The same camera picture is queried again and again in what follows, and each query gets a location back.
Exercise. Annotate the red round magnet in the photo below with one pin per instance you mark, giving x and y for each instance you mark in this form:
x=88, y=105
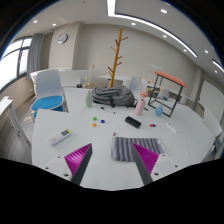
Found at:
x=151, y=125

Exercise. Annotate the green round magnet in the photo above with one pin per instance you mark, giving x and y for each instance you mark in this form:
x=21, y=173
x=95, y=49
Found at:
x=95, y=118

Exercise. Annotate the long ceiling light strip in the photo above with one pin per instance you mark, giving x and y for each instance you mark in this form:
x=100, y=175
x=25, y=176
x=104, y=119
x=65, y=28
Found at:
x=150, y=24

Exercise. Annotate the window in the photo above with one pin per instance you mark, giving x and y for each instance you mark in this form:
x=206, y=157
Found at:
x=11, y=63

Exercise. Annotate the white remote control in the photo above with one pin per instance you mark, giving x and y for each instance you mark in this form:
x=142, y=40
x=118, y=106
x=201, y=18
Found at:
x=60, y=137

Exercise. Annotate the green vase with dried flowers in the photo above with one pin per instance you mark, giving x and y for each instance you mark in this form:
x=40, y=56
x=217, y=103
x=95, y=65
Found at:
x=89, y=100

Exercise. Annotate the wooden coat rack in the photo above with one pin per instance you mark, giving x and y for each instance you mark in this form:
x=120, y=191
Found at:
x=115, y=60

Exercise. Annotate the short ceiling light strip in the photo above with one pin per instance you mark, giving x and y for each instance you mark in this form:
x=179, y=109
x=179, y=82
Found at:
x=218, y=65

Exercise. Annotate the pink vase with flowers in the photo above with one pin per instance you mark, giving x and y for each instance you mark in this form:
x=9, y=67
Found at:
x=140, y=107

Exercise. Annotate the black-framed orange-topped side table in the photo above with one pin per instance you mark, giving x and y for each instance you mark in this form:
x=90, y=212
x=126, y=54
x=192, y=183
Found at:
x=170, y=77

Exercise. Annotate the blue round magnet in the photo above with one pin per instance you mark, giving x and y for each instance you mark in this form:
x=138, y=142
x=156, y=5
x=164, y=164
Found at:
x=154, y=125
x=102, y=121

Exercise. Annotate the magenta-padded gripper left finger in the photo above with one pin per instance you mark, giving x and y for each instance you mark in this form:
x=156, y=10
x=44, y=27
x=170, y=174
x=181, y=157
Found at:
x=78, y=158

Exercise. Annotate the grey backpack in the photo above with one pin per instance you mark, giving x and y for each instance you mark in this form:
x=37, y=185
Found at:
x=116, y=95

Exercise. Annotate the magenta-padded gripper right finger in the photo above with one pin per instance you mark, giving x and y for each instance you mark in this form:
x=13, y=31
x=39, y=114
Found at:
x=146, y=158

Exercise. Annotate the round wall clock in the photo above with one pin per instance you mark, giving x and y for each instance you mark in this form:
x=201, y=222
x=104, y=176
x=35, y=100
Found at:
x=62, y=38

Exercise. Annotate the white wall board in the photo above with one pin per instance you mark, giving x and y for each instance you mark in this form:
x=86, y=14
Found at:
x=211, y=96

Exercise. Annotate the grey curtain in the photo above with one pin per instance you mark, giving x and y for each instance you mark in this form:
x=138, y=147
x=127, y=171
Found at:
x=34, y=56

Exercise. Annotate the grey striped towel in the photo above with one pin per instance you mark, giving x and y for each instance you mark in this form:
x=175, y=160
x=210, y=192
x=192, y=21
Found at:
x=123, y=148

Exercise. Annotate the white marker pen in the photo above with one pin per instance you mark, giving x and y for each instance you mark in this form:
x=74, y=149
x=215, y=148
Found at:
x=171, y=128

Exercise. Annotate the black rectangular box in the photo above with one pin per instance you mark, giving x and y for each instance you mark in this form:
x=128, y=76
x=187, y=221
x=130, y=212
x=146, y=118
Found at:
x=132, y=122

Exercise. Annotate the white metal rack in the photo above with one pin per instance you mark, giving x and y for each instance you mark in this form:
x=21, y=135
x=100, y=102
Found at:
x=8, y=110

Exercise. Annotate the round ceiling spot lights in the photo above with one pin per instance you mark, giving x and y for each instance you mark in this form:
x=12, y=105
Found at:
x=163, y=11

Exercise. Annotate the orange round magnet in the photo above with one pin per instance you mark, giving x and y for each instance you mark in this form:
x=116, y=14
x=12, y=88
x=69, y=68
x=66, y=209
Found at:
x=94, y=125

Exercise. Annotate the blue vase with dried stems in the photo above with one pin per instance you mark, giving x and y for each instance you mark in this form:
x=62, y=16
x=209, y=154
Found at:
x=159, y=110

